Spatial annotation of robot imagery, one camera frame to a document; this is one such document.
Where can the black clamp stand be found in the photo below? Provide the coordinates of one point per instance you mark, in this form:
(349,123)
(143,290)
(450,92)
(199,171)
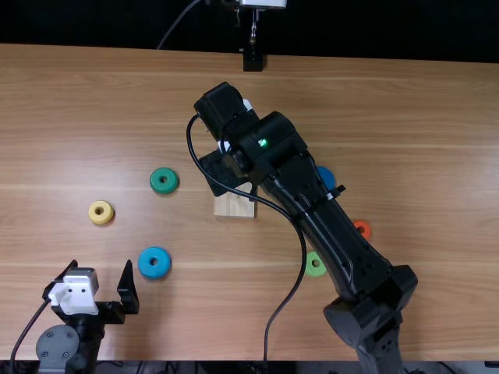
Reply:
(253,62)

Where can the grey box device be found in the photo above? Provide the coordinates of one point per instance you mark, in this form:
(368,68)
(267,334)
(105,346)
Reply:
(263,3)

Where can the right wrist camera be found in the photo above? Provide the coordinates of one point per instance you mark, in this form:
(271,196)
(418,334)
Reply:
(248,106)

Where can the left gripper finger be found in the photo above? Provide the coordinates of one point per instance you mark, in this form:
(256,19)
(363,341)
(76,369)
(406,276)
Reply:
(66,270)
(128,292)

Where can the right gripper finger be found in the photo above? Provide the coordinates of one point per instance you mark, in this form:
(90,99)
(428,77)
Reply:
(214,173)

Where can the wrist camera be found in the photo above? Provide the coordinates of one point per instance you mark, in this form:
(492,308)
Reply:
(78,292)
(248,106)

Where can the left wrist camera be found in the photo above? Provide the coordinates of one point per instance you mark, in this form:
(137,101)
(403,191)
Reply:
(78,292)

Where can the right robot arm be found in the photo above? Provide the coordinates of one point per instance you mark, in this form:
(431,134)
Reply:
(339,241)

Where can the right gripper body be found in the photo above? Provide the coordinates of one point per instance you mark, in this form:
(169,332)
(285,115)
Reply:
(220,107)

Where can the wooden peg base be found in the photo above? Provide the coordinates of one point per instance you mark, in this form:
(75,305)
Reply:
(234,208)

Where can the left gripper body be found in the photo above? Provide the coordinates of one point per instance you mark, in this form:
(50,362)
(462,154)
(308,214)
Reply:
(111,311)

